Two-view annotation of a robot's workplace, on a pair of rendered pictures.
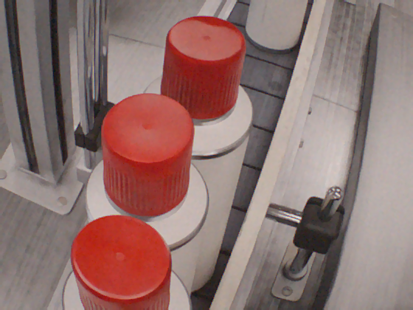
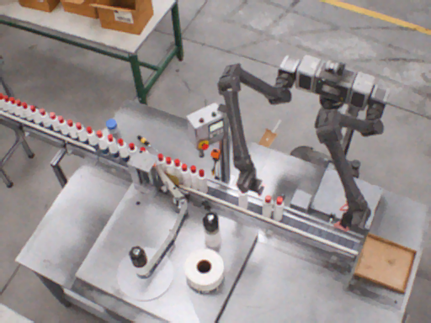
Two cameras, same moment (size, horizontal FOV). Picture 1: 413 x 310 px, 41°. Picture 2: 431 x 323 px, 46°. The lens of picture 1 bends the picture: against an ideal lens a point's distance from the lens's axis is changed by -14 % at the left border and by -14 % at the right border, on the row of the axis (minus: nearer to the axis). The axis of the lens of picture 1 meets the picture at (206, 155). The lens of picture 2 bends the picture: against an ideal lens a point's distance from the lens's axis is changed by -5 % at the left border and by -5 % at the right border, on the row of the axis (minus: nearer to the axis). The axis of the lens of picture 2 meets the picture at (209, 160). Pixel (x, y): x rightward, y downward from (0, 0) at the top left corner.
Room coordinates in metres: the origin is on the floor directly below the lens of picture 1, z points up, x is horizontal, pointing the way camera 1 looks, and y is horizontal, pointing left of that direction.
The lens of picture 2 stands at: (0.74, -1.49, 3.53)
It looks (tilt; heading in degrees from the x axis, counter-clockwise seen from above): 56 degrees down; 108
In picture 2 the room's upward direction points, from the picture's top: 5 degrees counter-clockwise
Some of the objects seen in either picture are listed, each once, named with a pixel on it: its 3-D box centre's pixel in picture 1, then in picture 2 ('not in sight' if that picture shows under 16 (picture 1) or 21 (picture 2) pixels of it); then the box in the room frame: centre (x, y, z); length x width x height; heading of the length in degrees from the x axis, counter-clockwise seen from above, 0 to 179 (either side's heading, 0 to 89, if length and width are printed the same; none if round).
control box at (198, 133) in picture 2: not in sight; (206, 127); (0.21, 0.09, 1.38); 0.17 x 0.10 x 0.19; 44
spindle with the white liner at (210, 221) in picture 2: not in sight; (211, 230); (0.32, -0.30, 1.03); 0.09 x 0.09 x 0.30
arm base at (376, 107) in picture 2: not in sight; (374, 112); (1.03, 0.32, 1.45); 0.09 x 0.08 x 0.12; 169
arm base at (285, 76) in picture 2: not in sight; (283, 82); (0.54, 0.42, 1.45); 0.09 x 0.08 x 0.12; 169
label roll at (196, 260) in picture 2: not in sight; (204, 272); (0.33, -0.51, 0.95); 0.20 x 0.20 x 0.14
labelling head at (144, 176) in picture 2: not in sight; (146, 172); (-0.14, -0.02, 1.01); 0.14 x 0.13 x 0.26; 169
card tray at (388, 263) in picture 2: not in sight; (385, 262); (1.28, -0.20, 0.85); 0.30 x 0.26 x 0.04; 169
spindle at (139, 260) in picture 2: not in sight; (141, 262); (0.02, -0.57, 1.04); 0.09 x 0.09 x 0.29
